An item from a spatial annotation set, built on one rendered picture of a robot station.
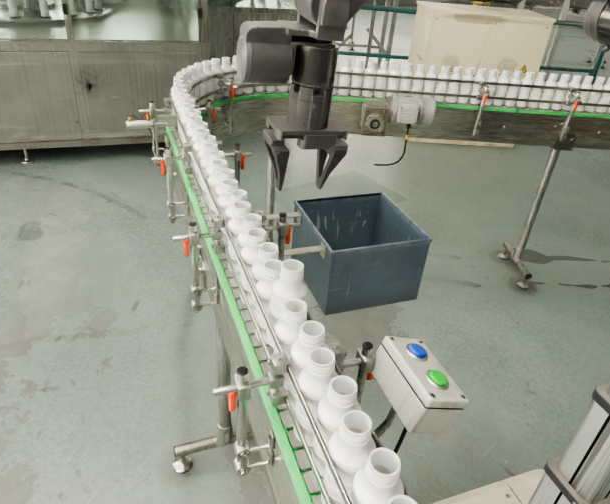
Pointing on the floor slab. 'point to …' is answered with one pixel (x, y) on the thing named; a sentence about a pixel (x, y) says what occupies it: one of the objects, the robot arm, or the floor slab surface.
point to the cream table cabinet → (478, 43)
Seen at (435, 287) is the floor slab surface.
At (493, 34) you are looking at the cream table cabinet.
